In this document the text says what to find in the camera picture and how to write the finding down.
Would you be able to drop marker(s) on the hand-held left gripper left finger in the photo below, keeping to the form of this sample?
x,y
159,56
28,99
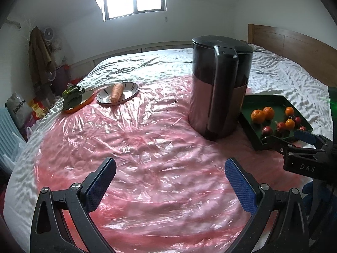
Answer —
x,y
100,187

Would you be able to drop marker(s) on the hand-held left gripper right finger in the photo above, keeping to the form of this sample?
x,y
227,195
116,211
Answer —
x,y
241,187

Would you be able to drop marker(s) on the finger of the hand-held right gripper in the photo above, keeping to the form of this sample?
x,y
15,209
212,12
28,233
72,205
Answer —
x,y
279,143
308,137

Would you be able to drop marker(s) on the small red apple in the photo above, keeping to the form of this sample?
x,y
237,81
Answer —
x,y
281,126
267,130
297,120
302,129

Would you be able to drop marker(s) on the small orange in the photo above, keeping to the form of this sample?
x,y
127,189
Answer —
x,y
289,110
290,123

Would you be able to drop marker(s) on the large orange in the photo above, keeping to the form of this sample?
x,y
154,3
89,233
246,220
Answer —
x,y
269,112
257,116

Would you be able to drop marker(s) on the green tray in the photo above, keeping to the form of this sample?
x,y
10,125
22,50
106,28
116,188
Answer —
x,y
276,104

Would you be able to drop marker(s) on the person's right hand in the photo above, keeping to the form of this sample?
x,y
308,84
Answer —
x,y
308,191

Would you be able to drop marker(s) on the pink plastic sheet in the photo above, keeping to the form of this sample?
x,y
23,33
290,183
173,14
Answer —
x,y
158,150

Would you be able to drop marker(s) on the black and steel kettle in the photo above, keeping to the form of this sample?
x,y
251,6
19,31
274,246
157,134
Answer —
x,y
208,97

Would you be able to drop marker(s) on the orange plate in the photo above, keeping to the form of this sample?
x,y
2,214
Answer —
x,y
85,100

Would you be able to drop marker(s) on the white plastic bag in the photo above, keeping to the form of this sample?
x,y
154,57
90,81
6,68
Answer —
x,y
29,133

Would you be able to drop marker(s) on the green leafy vegetable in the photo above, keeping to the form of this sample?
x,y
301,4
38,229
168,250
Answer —
x,y
71,98

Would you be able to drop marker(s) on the carrot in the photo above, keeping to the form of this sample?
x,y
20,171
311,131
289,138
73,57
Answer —
x,y
116,92

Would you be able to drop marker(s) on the yellow boxes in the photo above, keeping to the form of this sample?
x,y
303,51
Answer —
x,y
39,109

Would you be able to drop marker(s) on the wooden headboard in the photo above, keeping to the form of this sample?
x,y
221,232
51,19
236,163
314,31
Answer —
x,y
289,39

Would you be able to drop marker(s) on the striped white plate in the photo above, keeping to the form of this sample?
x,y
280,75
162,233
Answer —
x,y
131,89

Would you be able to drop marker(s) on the light blue rack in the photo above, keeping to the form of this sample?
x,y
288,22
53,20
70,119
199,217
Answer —
x,y
8,137

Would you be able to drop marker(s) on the white printed bag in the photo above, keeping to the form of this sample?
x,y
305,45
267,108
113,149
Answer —
x,y
17,108

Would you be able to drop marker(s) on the purple cabinet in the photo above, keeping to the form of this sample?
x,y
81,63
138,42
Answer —
x,y
62,77

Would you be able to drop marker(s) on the brown hanging coat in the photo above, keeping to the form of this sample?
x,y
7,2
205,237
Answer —
x,y
38,55

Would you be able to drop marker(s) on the white wall fan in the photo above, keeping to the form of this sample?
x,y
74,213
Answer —
x,y
47,32

